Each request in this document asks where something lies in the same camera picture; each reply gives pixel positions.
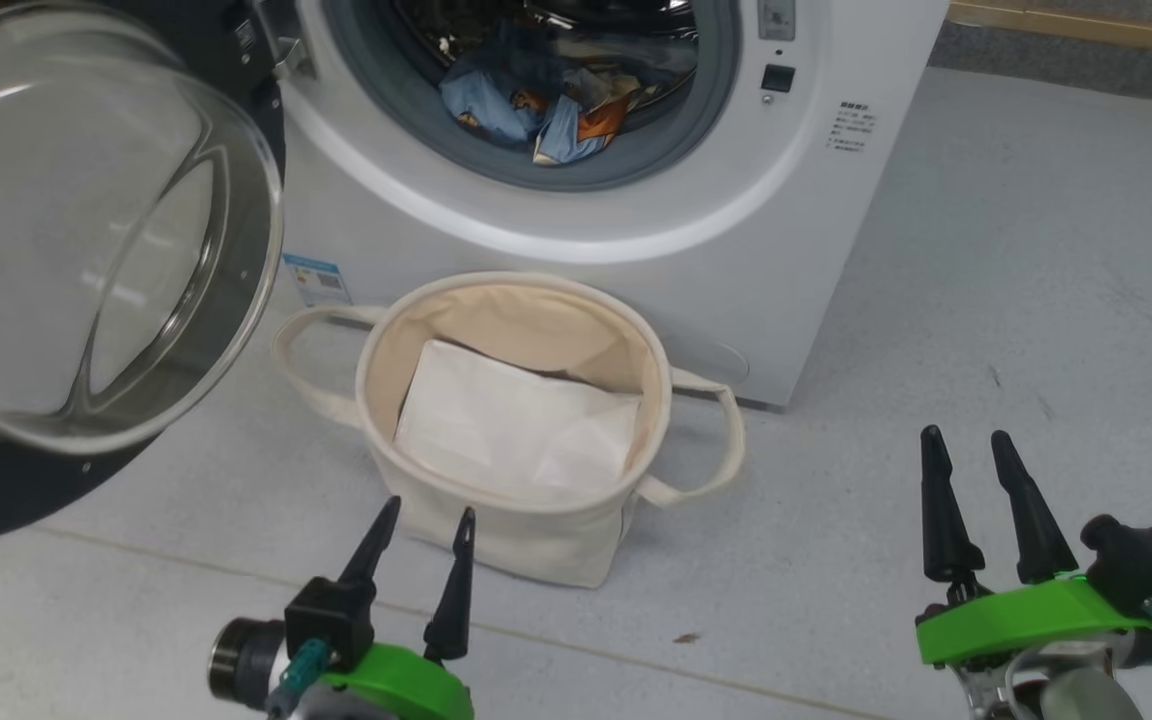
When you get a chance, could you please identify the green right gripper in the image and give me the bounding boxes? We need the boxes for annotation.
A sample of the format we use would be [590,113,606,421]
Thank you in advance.
[914,424,1152,669]

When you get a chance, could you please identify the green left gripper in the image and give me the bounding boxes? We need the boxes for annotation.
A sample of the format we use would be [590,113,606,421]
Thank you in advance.
[319,496,478,720]

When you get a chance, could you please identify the colourful clothes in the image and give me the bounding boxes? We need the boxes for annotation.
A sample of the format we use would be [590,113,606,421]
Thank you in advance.
[438,20,697,166]

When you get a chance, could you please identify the cream canvas laundry basket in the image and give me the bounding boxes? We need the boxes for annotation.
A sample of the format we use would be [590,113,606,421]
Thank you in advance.
[271,272,747,589]

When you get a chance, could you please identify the white front-load washing machine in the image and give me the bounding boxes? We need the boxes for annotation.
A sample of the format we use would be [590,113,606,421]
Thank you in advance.
[266,0,952,409]

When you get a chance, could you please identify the white folded cloth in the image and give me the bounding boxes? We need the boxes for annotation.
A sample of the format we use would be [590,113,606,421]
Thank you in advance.
[394,338,642,496]

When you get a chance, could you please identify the blue energy label sticker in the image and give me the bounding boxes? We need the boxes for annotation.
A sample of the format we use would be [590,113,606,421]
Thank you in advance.
[282,253,353,308]

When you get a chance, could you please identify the black text instruction sticker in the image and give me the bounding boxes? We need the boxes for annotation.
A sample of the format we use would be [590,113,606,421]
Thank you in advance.
[826,100,877,153]

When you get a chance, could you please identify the teal left camera connector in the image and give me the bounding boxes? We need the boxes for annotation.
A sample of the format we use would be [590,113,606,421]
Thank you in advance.
[269,638,334,719]

